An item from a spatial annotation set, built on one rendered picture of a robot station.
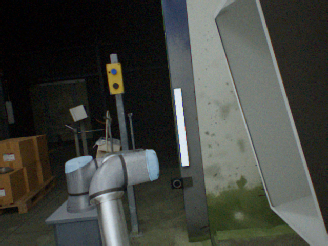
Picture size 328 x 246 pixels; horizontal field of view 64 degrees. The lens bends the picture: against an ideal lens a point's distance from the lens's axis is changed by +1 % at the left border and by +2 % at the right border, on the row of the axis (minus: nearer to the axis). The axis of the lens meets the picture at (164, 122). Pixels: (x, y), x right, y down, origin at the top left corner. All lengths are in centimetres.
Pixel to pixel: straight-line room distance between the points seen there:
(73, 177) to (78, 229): 26
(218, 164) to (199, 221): 50
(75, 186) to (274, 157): 117
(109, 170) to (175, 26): 149
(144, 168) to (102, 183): 15
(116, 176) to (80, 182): 61
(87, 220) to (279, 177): 113
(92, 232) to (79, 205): 16
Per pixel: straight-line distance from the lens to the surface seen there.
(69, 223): 152
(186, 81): 208
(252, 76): 164
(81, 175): 149
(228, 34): 164
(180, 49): 212
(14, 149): 412
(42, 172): 453
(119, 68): 228
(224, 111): 212
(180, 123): 206
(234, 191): 226
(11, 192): 384
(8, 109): 1041
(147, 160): 94
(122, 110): 232
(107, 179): 90
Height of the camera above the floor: 117
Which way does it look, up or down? 4 degrees down
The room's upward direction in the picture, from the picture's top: 6 degrees counter-clockwise
